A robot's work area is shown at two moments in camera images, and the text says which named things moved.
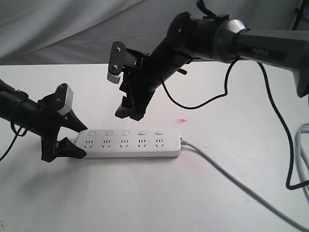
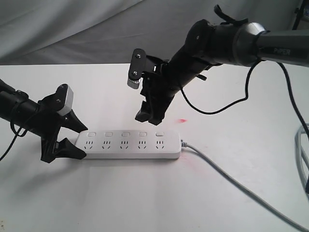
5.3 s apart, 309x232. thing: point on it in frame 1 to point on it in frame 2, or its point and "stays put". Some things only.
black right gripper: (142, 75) to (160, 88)
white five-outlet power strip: (100, 143) stays put
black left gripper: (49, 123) stays put
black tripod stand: (299, 12) stays put
